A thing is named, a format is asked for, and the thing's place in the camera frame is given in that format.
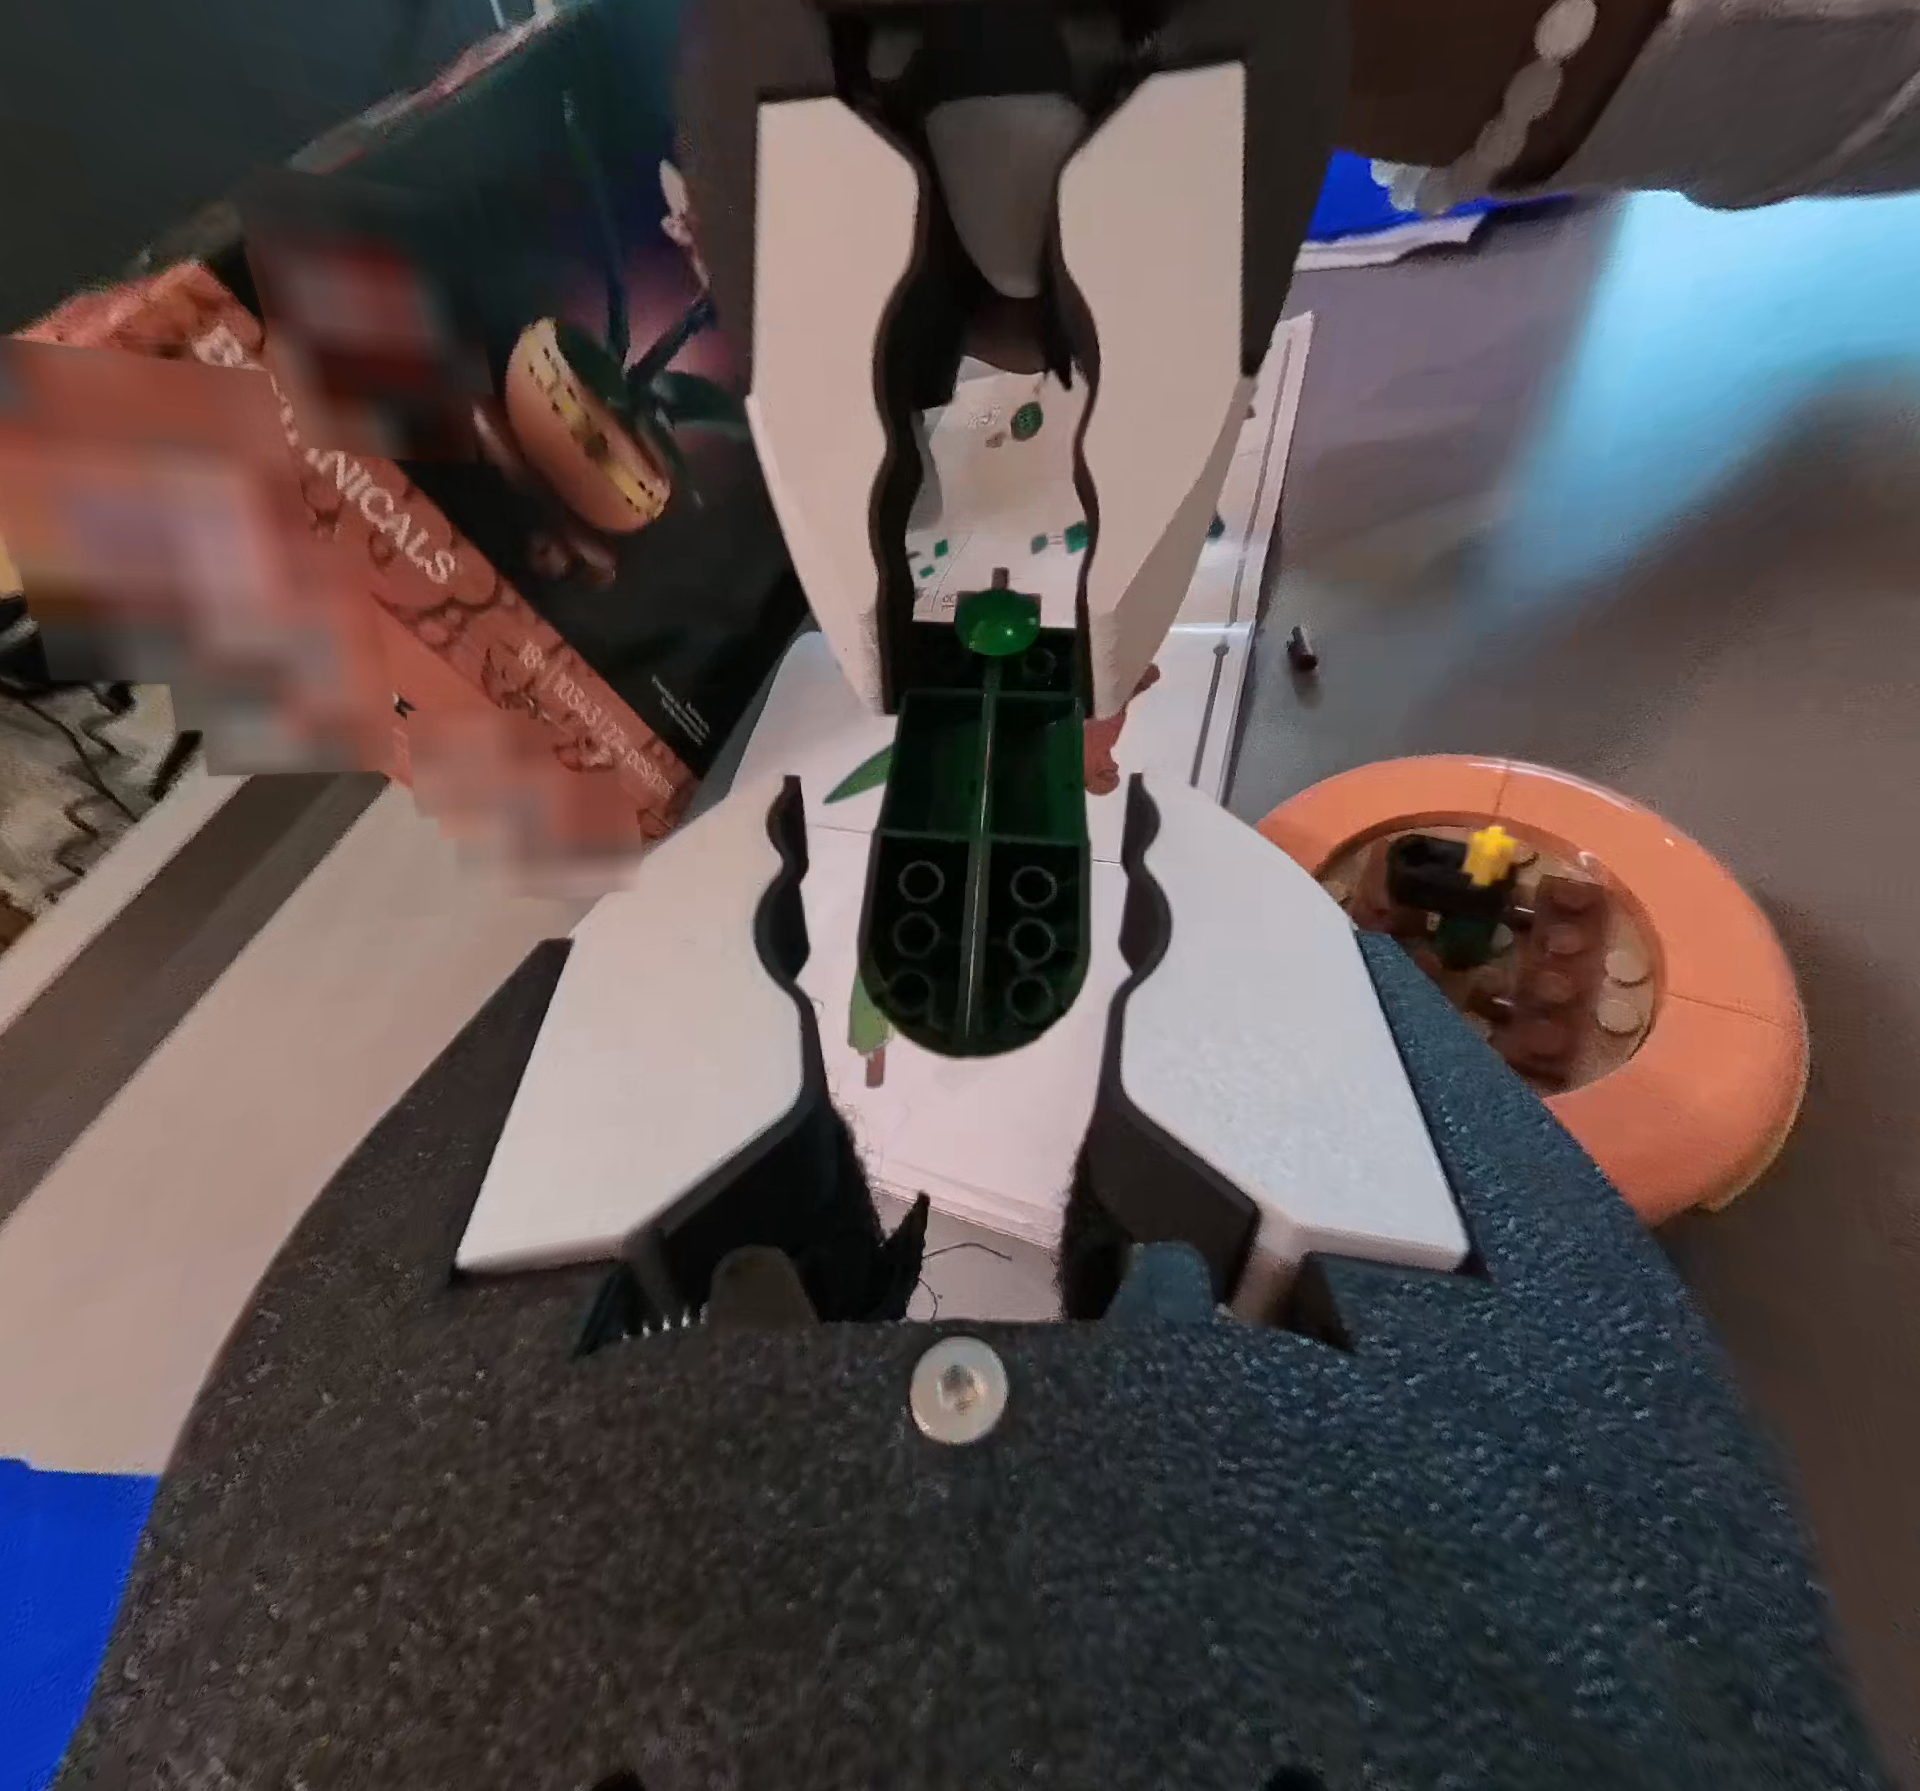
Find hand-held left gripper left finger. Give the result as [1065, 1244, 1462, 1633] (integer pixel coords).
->
[453, 771, 824, 1277]

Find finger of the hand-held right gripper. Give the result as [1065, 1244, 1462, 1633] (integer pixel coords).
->
[746, 92, 923, 713]
[1054, 59, 1262, 708]

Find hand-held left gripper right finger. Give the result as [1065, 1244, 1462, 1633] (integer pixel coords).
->
[1100, 771, 1473, 1277]

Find green round brick stud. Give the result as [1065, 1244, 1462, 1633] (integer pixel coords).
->
[955, 568, 1044, 655]

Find dark green leaf brick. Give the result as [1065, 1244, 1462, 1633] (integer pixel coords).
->
[855, 686, 1089, 1058]

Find person's right forearm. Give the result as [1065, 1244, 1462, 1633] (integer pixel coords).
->
[1477, 0, 1920, 211]

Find grey desk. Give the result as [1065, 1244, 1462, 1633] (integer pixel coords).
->
[0, 194, 1920, 1747]

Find blue flat item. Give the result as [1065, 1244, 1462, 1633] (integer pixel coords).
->
[1301, 153, 1489, 266]

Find black and orange set box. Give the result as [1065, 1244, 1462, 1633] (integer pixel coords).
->
[0, 0, 818, 863]

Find yellow tipped brick stem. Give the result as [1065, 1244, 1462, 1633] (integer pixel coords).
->
[1388, 822, 1524, 967]

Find white instruction booklet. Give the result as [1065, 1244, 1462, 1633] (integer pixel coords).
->
[659, 313, 1313, 1244]

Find pink brick flower pot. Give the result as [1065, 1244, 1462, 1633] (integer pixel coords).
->
[1251, 754, 1808, 1230]

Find dark grey panel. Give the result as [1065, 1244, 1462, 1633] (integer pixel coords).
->
[0, 0, 707, 323]

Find blue plastic bin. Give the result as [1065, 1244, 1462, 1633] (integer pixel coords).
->
[0, 1461, 166, 1791]

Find white bead bracelet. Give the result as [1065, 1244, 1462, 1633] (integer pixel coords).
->
[1371, 0, 1637, 220]

